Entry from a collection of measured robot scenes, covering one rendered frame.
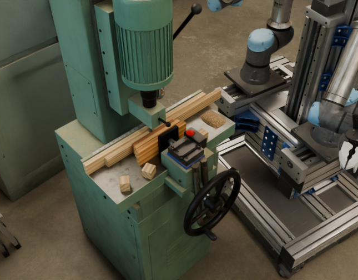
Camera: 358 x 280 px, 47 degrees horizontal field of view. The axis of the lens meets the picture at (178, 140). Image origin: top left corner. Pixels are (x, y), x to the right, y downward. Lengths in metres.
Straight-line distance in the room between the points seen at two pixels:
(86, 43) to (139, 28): 0.28
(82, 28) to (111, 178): 0.52
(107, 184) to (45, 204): 1.21
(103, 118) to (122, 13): 0.55
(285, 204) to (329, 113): 1.00
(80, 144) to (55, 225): 0.87
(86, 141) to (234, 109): 0.73
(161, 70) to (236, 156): 1.29
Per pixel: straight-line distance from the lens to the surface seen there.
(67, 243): 2.45
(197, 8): 1.31
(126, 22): 1.23
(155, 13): 1.21
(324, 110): 1.42
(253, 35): 1.97
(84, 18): 1.41
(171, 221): 1.76
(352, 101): 1.67
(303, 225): 2.27
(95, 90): 1.56
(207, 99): 1.73
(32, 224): 2.58
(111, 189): 1.45
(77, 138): 1.80
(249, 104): 2.08
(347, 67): 1.44
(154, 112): 1.46
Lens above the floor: 2.02
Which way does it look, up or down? 45 degrees down
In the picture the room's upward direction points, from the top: straight up
